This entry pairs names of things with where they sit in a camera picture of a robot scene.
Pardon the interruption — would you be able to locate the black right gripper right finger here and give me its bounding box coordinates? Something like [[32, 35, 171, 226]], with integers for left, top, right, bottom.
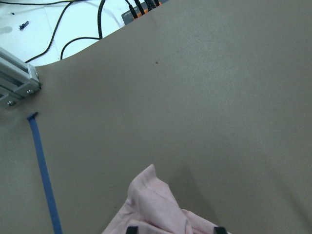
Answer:
[[214, 226, 228, 234]]

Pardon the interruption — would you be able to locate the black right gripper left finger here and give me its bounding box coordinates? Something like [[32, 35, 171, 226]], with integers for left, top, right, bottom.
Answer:
[[126, 226, 138, 234]]

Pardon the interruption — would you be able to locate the pink printed t-shirt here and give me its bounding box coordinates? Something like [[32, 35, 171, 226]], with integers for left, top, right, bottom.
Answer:
[[104, 164, 218, 234]]

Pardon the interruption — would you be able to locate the orange terminal block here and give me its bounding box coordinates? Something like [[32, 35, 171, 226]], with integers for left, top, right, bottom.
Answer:
[[121, 0, 167, 25]]

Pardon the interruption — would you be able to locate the aluminium frame post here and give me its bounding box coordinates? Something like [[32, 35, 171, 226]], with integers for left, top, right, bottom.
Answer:
[[0, 48, 41, 107]]

